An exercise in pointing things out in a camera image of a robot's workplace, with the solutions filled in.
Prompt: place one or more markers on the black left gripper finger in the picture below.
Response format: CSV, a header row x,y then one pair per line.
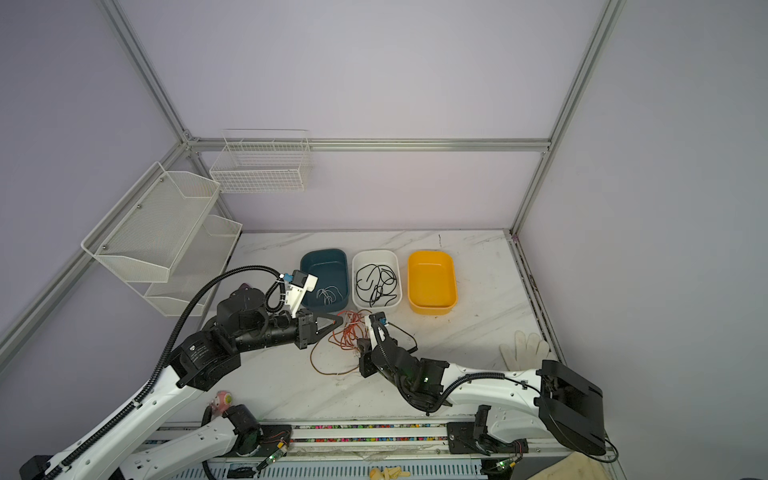
x,y
324,332
328,320

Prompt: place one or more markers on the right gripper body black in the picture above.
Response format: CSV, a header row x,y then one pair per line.
x,y
398,385

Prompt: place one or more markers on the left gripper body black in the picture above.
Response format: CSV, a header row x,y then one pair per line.
x,y
303,334

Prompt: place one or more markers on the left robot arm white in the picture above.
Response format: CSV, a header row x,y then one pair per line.
x,y
247,320

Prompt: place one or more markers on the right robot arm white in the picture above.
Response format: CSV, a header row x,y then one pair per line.
x,y
510,406

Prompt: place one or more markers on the white plastic bin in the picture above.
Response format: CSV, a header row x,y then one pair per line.
x,y
376,281

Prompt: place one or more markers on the teal plastic bin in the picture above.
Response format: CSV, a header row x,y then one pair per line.
x,y
331,293

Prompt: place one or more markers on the yellow plastic bin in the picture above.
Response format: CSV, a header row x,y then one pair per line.
x,y
431,283

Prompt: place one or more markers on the pink small toy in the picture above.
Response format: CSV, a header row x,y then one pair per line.
x,y
221,402

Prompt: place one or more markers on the white work glove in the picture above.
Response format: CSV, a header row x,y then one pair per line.
x,y
526,352

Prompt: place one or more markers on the white mesh two-tier shelf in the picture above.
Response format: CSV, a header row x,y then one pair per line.
x,y
164,239

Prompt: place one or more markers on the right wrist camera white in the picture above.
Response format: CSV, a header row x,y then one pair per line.
x,y
377,330

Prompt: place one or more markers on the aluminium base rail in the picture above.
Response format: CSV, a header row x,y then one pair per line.
x,y
347,450

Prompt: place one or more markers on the white wire basket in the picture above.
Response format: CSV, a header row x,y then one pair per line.
x,y
263,161

